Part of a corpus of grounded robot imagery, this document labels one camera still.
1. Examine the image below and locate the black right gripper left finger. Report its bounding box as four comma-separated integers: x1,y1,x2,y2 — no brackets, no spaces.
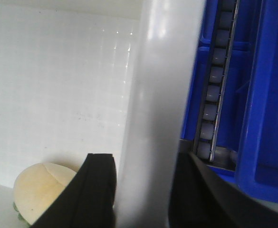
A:
32,153,116,228

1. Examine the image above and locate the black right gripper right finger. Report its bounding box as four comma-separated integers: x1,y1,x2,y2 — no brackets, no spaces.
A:
168,152,278,228

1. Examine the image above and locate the yellow round plush toy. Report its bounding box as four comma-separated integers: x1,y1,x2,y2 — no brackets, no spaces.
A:
13,162,76,225

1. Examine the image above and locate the white plastic tote box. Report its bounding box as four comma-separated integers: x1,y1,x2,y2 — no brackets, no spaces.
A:
0,0,206,228

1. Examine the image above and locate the blue bin upper right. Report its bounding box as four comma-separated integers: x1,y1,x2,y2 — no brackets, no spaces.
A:
235,0,278,203

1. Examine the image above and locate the blue bin behind track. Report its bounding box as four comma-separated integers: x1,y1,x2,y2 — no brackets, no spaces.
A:
180,0,253,148

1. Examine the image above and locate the roller track right upper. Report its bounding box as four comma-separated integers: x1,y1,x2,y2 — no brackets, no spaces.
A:
192,0,240,162

